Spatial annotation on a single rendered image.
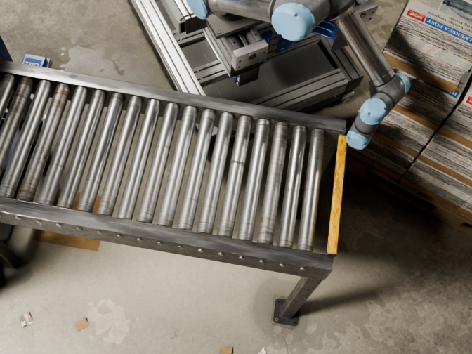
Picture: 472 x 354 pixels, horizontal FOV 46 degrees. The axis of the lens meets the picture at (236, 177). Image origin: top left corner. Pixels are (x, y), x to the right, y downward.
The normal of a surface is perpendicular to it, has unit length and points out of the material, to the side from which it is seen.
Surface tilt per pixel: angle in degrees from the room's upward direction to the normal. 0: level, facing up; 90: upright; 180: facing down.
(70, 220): 0
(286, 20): 86
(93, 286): 0
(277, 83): 0
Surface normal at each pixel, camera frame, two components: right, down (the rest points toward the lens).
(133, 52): 0.07, -0.41
